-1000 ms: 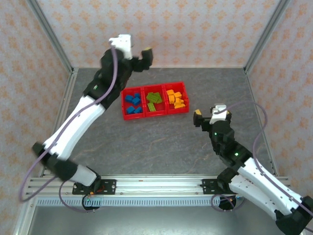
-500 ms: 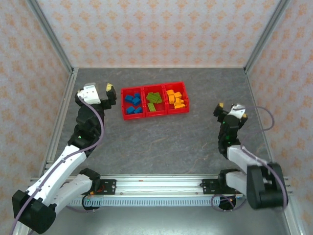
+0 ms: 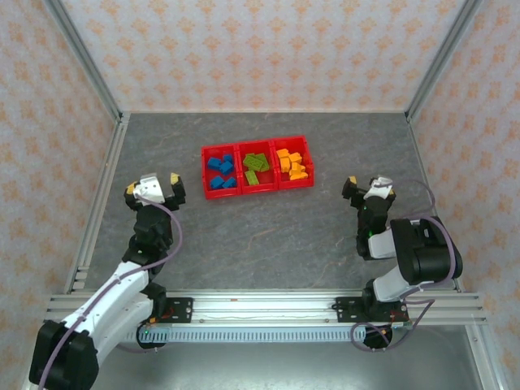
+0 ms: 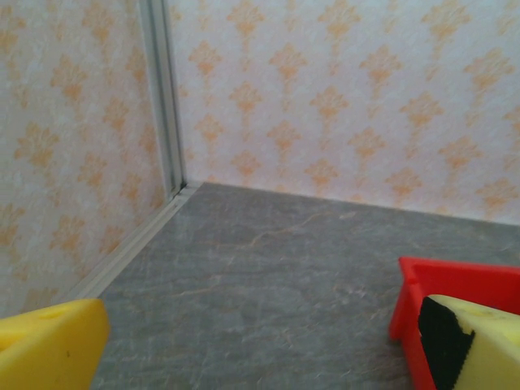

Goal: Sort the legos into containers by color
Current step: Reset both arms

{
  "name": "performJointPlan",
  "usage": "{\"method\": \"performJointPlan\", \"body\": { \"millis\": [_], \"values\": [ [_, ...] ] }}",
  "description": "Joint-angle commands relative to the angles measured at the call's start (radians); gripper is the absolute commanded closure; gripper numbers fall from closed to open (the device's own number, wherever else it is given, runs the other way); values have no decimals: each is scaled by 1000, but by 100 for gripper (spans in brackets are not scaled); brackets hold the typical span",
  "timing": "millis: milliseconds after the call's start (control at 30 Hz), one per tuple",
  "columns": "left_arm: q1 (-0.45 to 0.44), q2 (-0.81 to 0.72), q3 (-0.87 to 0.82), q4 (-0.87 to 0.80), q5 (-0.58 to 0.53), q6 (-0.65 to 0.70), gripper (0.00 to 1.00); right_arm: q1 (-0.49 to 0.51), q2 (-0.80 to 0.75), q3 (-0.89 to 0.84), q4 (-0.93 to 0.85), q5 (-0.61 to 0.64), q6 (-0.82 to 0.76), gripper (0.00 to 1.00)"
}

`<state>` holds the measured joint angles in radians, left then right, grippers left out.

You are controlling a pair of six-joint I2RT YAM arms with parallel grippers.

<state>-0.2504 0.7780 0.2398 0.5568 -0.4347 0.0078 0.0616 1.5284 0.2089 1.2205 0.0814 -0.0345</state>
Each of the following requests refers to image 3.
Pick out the red plastic bin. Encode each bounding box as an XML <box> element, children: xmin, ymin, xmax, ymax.
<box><xmin>236</xmin><ymin>140</ymin><xmax>280</xmax><ymax>195</ymax></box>
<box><xmin>270</xmin><ymin>135</ymin><xmax>317</xmax><ymax>191</ymax></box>
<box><xmin>201</xmin><ymin>142</ymin><xmax>243</xmax><ymax>201</ymax></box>

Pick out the grey metal tray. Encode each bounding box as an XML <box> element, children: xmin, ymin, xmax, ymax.
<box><xmin>24</xmin><ymin>340</ymin><xmax>501</xmax><ymax>390</ymax></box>

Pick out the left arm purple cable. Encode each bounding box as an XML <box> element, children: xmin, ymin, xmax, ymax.
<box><xmin>38</xmin><ymin>194</ymin><xmax>184</xmax><ymax>387</ymax></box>

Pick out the aluminium side rail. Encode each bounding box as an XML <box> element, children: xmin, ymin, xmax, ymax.
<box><xmin>405</xmin><ymin>113</ymin><xmax>465</xmax><ymax>293</ymax></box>
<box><xmin>64</xmin><ymin>113</ymin><xmax>132</xmax><ymax>293</ymax></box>

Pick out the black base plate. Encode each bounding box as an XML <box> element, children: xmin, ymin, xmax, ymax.
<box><xmin>335</xmin><ymin>296</ymin><xmax>366</xmax><ymax>321</ymax></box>
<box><xmin>164</xmin><ymin>297</ymin><xmax>194</xmax><ymax>323</ymax></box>

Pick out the aluminium mounting rail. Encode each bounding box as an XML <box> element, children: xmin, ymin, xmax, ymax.
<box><xmin>44</xmin><ymin>288</ymin><xmax>488</xmax><ymax>328</ymax></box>

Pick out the grey slotted cable duct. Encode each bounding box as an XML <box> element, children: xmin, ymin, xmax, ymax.
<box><xmin>121</xmin><ymin>327</ymin><xmax>369</xmax><ymax>343</ymax></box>

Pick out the aluminium frame post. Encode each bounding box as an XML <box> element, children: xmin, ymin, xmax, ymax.
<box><xmin>42</xmin><ymin>0</ymin><xmax>125</xmax><ymax>123</ymax></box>
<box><xmin>405</xmin><ymin>0</ymin><xmax>487</xmax><ymax>123</ymax></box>

